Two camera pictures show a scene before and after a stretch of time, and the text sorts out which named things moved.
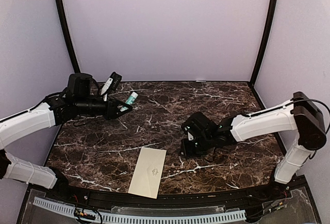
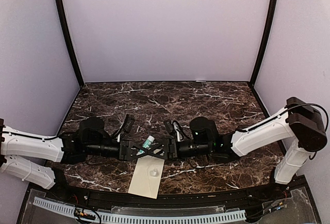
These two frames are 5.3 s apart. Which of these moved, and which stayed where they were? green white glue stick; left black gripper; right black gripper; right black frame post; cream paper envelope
Moved: right black gripper; green white glue stick; left black gripper
Stayed: cream paper envelope; right black frame post
